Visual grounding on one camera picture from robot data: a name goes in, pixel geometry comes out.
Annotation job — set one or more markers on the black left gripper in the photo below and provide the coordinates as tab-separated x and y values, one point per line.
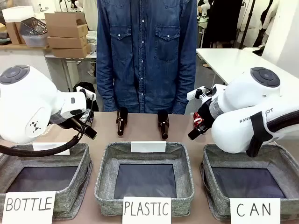
67	122

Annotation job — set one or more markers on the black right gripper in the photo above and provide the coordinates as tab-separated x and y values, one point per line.
206	114

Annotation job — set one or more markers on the crushed red can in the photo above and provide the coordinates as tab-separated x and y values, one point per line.
198	119

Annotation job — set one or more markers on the dark printed can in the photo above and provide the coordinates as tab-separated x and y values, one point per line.
87	115

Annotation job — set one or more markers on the brown glass bottle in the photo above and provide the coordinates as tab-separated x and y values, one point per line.
122	121
163	123

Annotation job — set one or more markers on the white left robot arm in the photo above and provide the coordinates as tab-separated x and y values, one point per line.
23	105

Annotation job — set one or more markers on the person's right denim forearm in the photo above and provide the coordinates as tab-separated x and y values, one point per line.
105	88

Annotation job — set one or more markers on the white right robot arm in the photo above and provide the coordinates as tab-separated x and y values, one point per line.
233	130

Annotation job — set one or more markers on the person's left denim forearm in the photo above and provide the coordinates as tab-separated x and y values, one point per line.
185	88

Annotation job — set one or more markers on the grey fabric basket plastic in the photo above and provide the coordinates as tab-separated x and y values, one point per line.
105	177

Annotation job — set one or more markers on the grey fabric basket bottle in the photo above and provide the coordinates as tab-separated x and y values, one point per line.
77	186

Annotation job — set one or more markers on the white CAN paper sign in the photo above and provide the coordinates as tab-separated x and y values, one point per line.
254	210

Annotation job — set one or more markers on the grey fabric basket can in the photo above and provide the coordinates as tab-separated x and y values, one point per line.
289	177

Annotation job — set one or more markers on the black mesh basket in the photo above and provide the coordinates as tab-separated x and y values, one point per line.
32	26

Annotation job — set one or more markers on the blank white card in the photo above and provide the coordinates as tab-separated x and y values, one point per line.
46	146
148	146

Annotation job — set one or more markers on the black backpack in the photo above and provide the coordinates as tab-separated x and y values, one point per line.
90	87

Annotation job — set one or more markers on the white work table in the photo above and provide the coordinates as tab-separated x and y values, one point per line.
224	60

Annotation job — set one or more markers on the flat cardboard box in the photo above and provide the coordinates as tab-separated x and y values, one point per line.
66	42
70	51

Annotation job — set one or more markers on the white PLASTIC paper sign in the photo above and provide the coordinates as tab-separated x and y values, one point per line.
146	210

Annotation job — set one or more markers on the person in denim shirt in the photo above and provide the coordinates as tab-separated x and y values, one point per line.
144	58

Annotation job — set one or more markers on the white BOTTLE paper sign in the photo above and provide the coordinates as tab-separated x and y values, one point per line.
30	205

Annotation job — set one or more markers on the clear plastic bin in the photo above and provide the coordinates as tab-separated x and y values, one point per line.
35	40

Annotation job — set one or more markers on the open cardboard box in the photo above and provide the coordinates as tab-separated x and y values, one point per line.
65	23

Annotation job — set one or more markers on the bystander in black clothes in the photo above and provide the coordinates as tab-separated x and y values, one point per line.
222	23

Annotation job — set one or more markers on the black tripod pole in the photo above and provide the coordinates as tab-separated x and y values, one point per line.
247	23

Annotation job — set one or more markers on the small upright cardboard box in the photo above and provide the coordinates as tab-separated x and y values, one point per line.
12	32

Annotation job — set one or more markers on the white foam box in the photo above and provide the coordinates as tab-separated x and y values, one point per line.
16	14

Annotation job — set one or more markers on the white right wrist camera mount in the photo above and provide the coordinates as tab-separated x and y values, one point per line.
194	95

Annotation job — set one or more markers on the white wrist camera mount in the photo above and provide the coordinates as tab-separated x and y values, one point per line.
87	93
194	95

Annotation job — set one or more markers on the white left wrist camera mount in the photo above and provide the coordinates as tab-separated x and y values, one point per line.
87	93

